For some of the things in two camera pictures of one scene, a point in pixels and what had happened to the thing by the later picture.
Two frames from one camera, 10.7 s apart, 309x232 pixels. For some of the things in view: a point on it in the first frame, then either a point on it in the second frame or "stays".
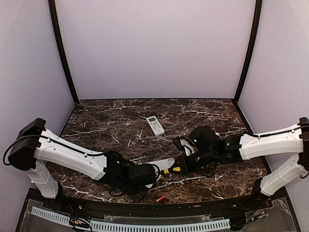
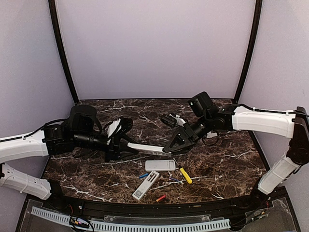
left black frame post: x=54 y=20 stays
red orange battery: x=161 y=198 stays
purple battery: x=173 y=179 stays
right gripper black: x=181 y=161 to x=188 y=136
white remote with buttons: x=155 y=125 to x=149 y=149
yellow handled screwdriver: x=176 y=168 to x=185 y=174
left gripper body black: x=130 y=191 to x=114 y=146
